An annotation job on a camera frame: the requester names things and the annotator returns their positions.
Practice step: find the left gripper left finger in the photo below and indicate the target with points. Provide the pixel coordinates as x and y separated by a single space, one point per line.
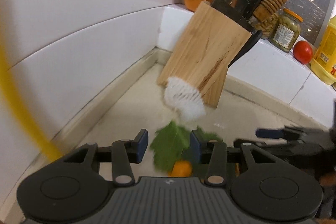
127 152

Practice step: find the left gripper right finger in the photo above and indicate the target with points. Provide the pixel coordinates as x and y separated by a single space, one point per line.
213 154

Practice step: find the orange peel pieces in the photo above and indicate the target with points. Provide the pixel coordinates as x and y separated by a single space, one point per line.
181 168

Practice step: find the serrated green leaves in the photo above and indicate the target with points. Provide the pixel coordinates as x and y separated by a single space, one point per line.
170 144

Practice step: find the white foam net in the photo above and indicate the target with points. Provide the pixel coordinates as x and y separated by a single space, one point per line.
184 98

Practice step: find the person's right hand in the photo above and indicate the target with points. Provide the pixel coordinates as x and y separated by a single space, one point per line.
328 180

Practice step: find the yellow detergent bottle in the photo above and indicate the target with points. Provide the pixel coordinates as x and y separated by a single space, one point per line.
324 60

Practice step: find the red tomato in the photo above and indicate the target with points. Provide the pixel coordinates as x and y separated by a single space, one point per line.
303 52

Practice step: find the yellow vertical pipe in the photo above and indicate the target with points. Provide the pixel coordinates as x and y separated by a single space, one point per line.
21 112

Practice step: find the wooden knife block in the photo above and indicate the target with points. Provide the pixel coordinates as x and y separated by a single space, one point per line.
203 52

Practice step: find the orange lid glass jar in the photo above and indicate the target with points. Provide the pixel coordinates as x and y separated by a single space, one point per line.
287 30

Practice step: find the glass jar of pickles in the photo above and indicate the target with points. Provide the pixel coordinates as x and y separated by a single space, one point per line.
267 26

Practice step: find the wooden handled knife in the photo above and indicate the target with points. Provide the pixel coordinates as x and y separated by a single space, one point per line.
267 8

